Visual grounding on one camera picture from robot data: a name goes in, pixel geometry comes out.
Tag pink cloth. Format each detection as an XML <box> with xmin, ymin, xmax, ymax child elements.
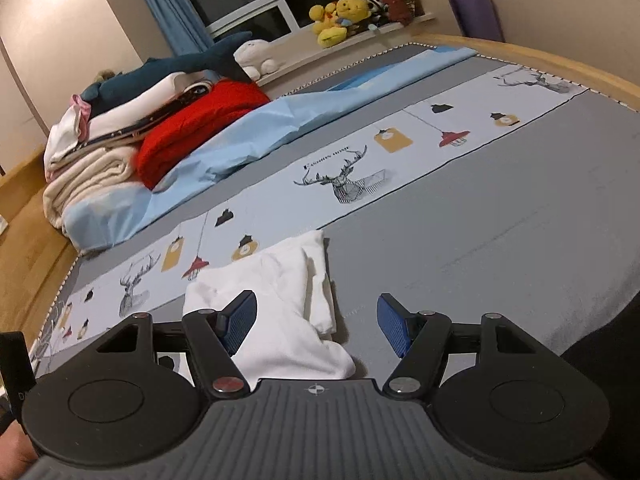
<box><xmin>69</xmin><ymin>93</ymin><xmax>94</xmax><ymax>142</ymax></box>

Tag blue curtain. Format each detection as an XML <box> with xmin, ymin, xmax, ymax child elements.
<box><xmin>123</xmin><ymin>0</ymin><xmax>212</xmax><ymax>57</ymax></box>

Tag dark blue shark plush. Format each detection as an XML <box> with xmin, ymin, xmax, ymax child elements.
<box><xmin>81</xmin><ymin>30</ymin><xmax>256</xmax><ymax>114</ymax></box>

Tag white window sill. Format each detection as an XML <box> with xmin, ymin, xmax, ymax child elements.
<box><xmin>254</xmin><ymin>11</ymin><xmax>437</xmax><ymax>87</ymax></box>

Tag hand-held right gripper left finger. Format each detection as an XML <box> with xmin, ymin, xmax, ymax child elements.
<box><xmin>92</xmin><ymin>289</ymin><xmax>259</xmax><ymax>402</ymax></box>

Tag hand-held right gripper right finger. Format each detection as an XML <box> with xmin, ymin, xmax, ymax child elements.
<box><xmin>376</xmin><ymin>293</ymin><xmax>540</xmax><ymax>400</ymax></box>

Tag dark patterned cloth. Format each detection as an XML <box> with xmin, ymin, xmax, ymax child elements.
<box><xmin>145</xmin><ymin>82</ymin><xmax>213</xmax><ymax>133</ymax></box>

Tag light blue sheet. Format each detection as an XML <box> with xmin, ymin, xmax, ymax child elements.
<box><xmin>61</xmin><ymin>46</ymin><xmax>479</xmax><ymax>257</ymax></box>

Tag yellow plush toy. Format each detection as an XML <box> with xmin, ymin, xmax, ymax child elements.
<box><xmin>334</xmin><ymin>0</ymin><xmax>374</xmax><ymax>37</ymax></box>
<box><xmin>308</xmin><ymin>3</ymin><xmax>349</xmax><ymax>49</ymax></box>

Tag black and white plush toy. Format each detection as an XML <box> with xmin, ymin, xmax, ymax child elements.
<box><xmin>362</xmin><ymin>0</ymin><xmax>389</xmax><ymax>24</ymax></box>

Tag printed grey bed sheet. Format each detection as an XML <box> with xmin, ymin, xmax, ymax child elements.
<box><xmin>29</xmin><ymin>42</ymin><xmax>640</xmax><ymax>480</ymax></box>

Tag red blanket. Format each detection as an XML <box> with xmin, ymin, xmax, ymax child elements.
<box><xmin>136</xmin><ymin>79</ymin><xmax>272</xmax><ymax>192</ymax></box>

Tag cream blanket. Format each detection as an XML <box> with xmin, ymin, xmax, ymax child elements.
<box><xmin>42</xmin><ymin>146</ymin><xmax>147</xmax><ymax>234</ymax></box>

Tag white garment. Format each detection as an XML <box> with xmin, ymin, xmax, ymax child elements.
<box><xmin>182</xmin><ymin>230</ymin><xmax>357</xmax><ymax>384</ymax></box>

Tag person's left hand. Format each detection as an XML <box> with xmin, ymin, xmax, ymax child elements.
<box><xmin>0</xmin><ymin>429</ymin><xmax>40</xmax><ymax>468</ymax></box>

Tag white folded quilt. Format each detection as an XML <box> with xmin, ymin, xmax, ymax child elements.
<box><xmin>44</xmin><ymin>71</ymin><xmax>222</xmax><ymax>182</ymax></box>

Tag purple rolled mat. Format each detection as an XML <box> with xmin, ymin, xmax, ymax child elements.
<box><xmin>447</xmin><ymin>0</ymin><xmax>506</xmax><ymax>44</ymax></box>

